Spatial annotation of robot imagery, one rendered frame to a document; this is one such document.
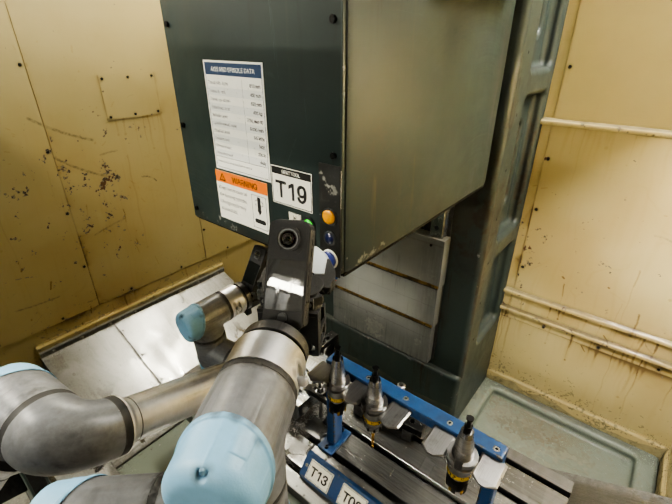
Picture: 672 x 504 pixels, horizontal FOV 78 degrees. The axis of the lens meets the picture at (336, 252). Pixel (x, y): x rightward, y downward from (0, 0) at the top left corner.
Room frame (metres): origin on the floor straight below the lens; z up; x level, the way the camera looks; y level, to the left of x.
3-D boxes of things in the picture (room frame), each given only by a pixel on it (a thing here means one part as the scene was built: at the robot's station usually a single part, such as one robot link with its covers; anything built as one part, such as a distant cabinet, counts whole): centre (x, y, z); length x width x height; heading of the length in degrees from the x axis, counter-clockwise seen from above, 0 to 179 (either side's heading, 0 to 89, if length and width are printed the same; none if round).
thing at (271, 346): (0.30, 0.06, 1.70); 0.08 x 0.05 x 0.08; 81
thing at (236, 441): (0.22, 0.08, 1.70); 0.11 x 0.08 x 0.09; 171
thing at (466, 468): (0.57, -0.26, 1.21); 0.06 x 0.06 x 0.03
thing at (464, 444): (0.57, -0.26, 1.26); 0.04 x 0.04 x 0.07
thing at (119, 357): (1.40, 0.63, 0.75); 0.89 x 0.67 x 0.26; 141
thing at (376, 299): (1.34, -0.17, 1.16); 0.48 x 0.05 x 0.51; 51
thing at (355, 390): (0.74, -0.05, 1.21); 0.07 x 0.05 x 0.01; 141
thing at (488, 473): (0.53, -0.30, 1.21); 0.07 x 0.05 x 0.01; 141
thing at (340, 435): (0.85, 0.00, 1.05); 0.10 x 0.05 x 0.30; 141
